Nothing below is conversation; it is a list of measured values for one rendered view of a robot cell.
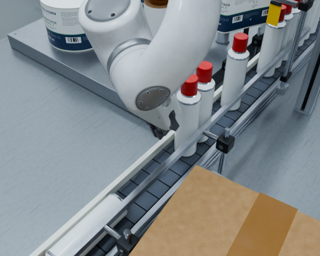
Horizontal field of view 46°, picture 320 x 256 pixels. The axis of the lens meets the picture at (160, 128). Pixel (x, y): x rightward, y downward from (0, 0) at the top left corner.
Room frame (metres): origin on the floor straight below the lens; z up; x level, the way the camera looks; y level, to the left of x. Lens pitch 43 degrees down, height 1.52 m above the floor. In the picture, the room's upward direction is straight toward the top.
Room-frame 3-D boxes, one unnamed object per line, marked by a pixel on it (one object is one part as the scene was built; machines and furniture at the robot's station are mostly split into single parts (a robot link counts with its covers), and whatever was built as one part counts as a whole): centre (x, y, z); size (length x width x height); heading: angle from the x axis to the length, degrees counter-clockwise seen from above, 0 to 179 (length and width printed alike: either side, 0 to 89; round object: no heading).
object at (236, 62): (0.77, -0.18, 0.98); 0.05 x 0.05 x 0.20
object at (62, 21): (1.13, 0.27, 0.95); 0.20 x 0.20 x 0.14
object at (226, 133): (0.57, -0.12, 0.91); 0.07 x 0.03 x 0.17; 51
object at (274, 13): (0.86, -0.28, 1.09); 0.03 x 0.01 x 0.06; 51
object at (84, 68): (1.24, 0.00, 0.86); 0.80 x 0.67 x 0.05; 141
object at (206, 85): (0.65, -0.09, 0.98); 0.05 x 0.05 x 0.20
